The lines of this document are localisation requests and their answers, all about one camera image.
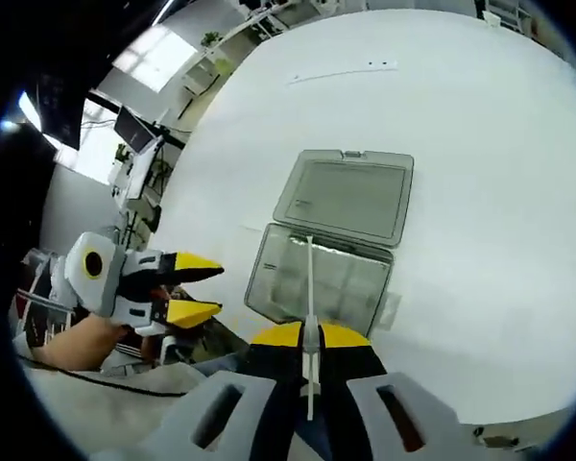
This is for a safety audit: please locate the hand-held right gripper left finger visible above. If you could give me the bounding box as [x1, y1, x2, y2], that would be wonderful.
[146, 322, 304, 461]

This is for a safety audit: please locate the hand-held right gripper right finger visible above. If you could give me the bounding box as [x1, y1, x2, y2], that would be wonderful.
[319, 324, 462, 461]

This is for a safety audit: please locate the small clear tabbed divider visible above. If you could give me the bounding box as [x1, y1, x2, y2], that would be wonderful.
[376, 291, 403, 332]

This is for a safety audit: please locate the clear plastic divider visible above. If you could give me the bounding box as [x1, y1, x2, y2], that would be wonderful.
[299, 234, 325, 423]

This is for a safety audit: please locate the transparent grey guide fixture box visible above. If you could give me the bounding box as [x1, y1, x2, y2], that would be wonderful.
[243, 148, 416, 337]

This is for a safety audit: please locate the white standing desk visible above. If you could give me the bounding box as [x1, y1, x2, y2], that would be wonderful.
[108, 136, 167, 231]

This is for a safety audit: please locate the operator arm in grey sleeve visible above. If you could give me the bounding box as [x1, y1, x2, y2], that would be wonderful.
[12, 345, 207, 461]

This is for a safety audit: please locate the black computer monitor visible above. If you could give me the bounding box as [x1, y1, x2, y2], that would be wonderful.
[113, 106, 155, 153]

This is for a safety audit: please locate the large black hanging screen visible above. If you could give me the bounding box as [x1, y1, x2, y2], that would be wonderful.
[37, 71, 85, 148]

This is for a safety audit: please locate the white low cabinet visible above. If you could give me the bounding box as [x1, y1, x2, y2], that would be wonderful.
[181, 60, 221, 96]

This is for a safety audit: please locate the bright window with blinds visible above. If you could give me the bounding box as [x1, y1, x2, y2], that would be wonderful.
[109, 23, 198, 92]

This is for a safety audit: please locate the black cable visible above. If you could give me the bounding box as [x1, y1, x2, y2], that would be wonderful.
[16, 354, 188, 399]

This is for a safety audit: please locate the white table cable flap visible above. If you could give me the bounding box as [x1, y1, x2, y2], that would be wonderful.
[285, 60, 399, 86]

